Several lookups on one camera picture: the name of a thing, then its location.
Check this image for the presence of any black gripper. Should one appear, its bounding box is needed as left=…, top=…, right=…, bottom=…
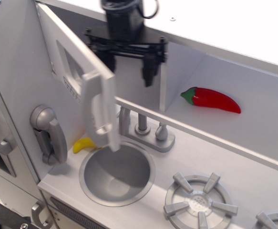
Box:
left=84, top=9, right=168, bottom=87

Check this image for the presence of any grey microwave door handle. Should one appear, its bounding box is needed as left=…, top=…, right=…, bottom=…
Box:
left=81, top=71, right=113, bottom=147

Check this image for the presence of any white toy microwave door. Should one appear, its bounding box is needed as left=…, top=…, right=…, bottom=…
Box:
left=36, top=3, right=120, bottom=152

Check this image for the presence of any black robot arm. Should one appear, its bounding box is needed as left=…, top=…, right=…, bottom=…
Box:
left=85, top=0, right=168, bottom=87

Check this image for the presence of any red toy chili pepper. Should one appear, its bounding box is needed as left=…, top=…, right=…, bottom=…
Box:
left=180, top=87, right=241, bottom=114

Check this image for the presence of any grey toy faucet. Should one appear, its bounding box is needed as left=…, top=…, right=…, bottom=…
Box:
left=117, top=107, right=175, bottom=153

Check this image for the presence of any yellow toy banana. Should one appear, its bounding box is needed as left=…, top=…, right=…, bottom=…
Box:
left=73, top=137, right=97, bottom=154

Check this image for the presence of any grey round toy sink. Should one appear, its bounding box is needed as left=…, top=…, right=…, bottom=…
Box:
left=79, top=141, right=155, bottom=207

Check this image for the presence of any white toy kitchen shelf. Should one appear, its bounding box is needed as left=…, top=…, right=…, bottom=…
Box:
left=116, top=43, right=278, bottom=170

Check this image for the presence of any grey toy stove burner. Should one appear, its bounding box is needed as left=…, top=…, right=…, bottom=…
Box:
left=164, top=173, right=238, bottom=229

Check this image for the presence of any grey toy wall phone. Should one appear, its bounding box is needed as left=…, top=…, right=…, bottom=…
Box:
left=30, top=104, right=67, bottom=166

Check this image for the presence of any grey oven door handle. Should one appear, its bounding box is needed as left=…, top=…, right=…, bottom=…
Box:
left=31, top=202, right=53, bottom=229

